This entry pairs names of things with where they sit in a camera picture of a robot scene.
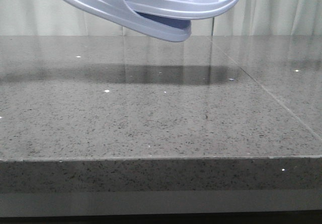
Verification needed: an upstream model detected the white curtain, panel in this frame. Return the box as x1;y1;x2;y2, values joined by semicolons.
0;0;215;36
213;0;321;36

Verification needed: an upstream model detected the white curtain, left panel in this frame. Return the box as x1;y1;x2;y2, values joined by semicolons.
0;0;215;36

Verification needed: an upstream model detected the white curtain, right panel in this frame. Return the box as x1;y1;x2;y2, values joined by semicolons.
213;0;321;36

